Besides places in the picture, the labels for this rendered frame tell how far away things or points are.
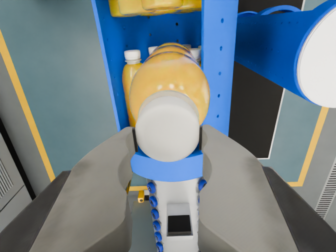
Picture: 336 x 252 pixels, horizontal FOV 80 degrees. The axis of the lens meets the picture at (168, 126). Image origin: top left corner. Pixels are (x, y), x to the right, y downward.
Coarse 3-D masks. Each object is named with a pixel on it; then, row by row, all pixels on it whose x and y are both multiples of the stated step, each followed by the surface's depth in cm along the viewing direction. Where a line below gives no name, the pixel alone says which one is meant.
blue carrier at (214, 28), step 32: (96, 0) 40; (224, 0) 32; (128, 32) 52; (160, 32) 56; (192, 32) 54; (224, 32) 34; (224, 64) 37; (224, 96) 40; (224, 128) 44; (192, 160) 42
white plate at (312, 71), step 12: (324, 24) 48; (312, 36) 49; (324, 36) 49; (312, 48) 50; (324, 48) 50; (300, 60) 51; (312, 60) 51; (324, 60) 51; (300, 72) 53; (312, 72) 53; (324, 72) 53; (300, 84) 54; (312, 84) 54; (324, 84) 54; (312, 96) 56; (324, 96) 56
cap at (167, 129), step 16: (144, 112) 11; (160, 112) 11; (176, 112) 11; (192, 112) 11; (144, 128) 12; (160, 128) 12; (176, 128) 12; (192, 128) 11; (144, 144) 12; (160, 144) 12; (176, 144) 12; (192, 144) 12; (160, 160) 13; (176, 160) 13
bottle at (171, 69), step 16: (160, 48) 22; (176, 48) 21; (144, 64) 16; (160, 64) 15; (176, 64) 15; (192, 64) 16; (144, 80) 14; (160, 80) 14; (176, 80) 14; (192, 80) 14; (144, 96) 14; (160, 96) 13; (176, 96) 13; (192, 96) 14; (208, 96) 16
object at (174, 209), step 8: (168, 208) 87; (176, 208) 87; (184, 208) 86; (168, 216) 81; (176, 216) 81; (184, 216) 81; (168, 224) 78; (176, 224) 78; (184, 224) 78; (168, 232) 75; (176, 232) 75; (184, 232) 75; (192, 232) 76
